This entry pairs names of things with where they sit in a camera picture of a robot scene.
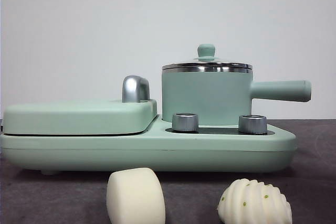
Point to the glass lid with green knob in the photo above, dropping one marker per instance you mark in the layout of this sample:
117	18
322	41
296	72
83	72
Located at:
206	51

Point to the smooth white steamed bun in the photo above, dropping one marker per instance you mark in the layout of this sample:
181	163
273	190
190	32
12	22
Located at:
134	195

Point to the twisted white scallion bun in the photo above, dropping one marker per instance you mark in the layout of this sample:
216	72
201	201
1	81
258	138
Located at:
252	203

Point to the silver control knob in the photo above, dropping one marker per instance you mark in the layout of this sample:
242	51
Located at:
252	124
185	123

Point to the pale green breakfast machine base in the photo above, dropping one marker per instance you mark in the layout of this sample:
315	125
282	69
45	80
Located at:
157	153

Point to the pale green griddle lid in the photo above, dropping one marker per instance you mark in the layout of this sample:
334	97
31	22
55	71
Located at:
78	119

